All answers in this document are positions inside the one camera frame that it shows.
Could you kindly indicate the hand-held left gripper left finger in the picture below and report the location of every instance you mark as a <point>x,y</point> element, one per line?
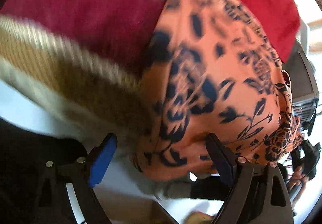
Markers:
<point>100,161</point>

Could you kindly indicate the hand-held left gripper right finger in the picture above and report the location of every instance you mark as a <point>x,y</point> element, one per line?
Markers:
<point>221,161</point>

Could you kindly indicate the orange floral cloth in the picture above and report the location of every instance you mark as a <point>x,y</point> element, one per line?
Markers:
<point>213,75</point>

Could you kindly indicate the person's right hand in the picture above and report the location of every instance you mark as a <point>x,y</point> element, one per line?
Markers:
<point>295,176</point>

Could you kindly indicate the red cloth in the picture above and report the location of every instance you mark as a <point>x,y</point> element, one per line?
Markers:
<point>251,0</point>

